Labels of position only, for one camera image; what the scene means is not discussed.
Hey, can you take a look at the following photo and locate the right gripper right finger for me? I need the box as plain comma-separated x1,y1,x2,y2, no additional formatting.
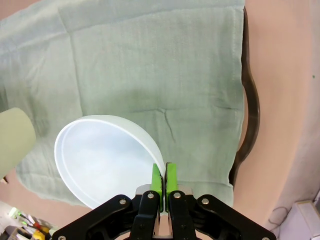
165,161,277,240

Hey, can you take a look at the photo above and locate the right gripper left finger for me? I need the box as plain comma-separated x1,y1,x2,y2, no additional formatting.
51,162,165,240

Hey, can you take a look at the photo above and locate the white plastic bowl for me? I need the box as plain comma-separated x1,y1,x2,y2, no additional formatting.
54,114,168,210

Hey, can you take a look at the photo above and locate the pale green cloth mat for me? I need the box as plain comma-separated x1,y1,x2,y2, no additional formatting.
0,0,246,209

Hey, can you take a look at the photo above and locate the pale green plastic cup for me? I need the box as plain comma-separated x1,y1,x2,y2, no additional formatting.
0,107,38,181

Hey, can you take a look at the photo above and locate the dark brown serving tray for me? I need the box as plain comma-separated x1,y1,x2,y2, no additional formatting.
228,5,261,192

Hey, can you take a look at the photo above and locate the cluttered equipment with green lights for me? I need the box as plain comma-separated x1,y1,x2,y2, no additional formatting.
0,206,60,240

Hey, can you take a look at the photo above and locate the white box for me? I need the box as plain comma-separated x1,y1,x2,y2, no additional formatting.
291,199,320,240

